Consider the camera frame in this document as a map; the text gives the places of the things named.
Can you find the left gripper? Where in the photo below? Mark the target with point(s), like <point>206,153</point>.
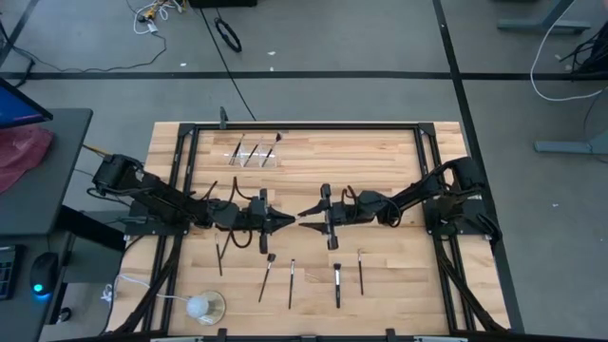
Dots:
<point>252,219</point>

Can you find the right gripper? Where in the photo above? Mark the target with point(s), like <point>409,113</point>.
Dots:
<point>342,213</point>

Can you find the angled makeup brush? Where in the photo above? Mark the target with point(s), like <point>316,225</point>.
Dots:
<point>266,280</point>

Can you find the long silver ferrule makeup brush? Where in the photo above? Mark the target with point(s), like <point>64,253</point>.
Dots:
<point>291,285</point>

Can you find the large powder makeup brush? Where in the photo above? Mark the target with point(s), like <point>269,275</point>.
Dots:
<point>337,285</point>

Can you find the fan makeup brush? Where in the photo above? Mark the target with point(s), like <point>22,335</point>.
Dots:
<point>271,148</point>

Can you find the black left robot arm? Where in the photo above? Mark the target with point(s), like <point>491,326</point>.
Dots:
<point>161,197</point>

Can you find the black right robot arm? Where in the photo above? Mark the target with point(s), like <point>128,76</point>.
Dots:
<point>427,187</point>

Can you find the clear acrylic brush organizer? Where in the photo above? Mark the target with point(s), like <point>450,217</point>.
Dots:
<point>247,162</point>

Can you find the white spherical device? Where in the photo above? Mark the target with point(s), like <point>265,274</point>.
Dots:
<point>196,307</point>

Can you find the black box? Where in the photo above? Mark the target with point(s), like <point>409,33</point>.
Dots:
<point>223,3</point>

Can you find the black caster wheel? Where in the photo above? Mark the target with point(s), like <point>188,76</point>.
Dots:
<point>65,314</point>

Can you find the black computer mouse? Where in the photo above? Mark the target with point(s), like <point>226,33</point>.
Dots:
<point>45,271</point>

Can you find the dark grey side desk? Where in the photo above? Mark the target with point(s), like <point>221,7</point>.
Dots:
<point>28,214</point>

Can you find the grey desk foot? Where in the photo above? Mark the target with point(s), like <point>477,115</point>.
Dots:
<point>570,147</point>

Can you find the pink cloth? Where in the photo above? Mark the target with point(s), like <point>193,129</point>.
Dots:
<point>21,152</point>

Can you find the black keyboard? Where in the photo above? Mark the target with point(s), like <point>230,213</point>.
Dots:
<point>9,273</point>

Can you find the monitor with blue screen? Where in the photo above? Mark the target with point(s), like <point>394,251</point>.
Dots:
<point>19,107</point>

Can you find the black aluminium table frame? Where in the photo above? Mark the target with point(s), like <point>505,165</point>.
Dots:
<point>309,126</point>

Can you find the small black clamp bracket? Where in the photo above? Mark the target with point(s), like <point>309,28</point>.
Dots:
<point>222,334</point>
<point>390,334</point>

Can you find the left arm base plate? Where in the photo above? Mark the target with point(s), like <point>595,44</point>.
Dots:
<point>142,229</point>

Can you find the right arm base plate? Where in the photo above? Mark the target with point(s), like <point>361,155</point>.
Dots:
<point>477,232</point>

